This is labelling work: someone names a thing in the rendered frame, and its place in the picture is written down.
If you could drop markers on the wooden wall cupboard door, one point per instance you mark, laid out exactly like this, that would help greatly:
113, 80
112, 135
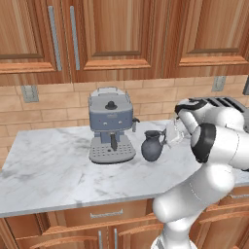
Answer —
22, 35
214, 32
116, 32

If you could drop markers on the wooden drawer front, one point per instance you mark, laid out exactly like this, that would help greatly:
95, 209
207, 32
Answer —
78, 215
241, 191

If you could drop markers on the clear glass cup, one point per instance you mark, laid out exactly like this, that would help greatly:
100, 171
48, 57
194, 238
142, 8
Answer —
175, 134

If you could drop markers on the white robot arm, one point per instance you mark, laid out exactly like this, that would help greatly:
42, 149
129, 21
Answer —
207, 184

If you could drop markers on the grey espresso coffee machine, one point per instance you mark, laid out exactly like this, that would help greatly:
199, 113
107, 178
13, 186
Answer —
110, 116

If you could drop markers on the wooden base cupboard door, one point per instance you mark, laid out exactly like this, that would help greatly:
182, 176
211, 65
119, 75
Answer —
136, 236
223, 227
64, 241

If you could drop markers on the dark appliance edge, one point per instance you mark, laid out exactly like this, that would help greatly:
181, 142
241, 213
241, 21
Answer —
246, 86

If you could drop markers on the dark grey ceramic pitcher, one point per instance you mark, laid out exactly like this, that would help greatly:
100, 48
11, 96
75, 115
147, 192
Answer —
151, 149

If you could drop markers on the grey wall socket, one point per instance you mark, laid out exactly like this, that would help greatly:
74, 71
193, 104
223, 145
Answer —
219, 83
30, 93

